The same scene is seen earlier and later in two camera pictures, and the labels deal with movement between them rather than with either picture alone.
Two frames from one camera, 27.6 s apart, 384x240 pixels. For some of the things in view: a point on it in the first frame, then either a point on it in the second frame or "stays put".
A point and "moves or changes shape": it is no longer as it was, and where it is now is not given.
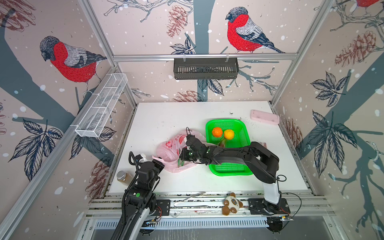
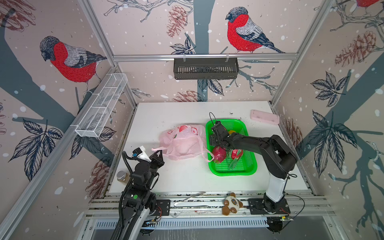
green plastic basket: (241, 129) stays put
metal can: (121, 175) stays put
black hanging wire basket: (206, 68) stays put
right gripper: (185, 155) -> (212, 138)
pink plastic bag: (169, 152) moves or changes shape
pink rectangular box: (264, 117) stays put
